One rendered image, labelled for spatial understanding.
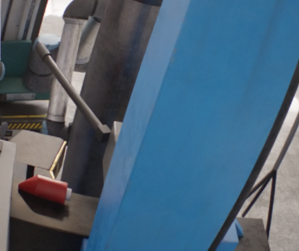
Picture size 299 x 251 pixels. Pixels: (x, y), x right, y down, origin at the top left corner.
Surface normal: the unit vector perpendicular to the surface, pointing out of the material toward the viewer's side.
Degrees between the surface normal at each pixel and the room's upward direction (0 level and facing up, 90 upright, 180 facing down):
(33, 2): 90
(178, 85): 90
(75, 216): 0
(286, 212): 0
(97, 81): 90
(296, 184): 0
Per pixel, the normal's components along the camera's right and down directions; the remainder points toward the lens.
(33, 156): 0.28, -0.81
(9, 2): 0.41, 0.58
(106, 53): -0.59, 0.27
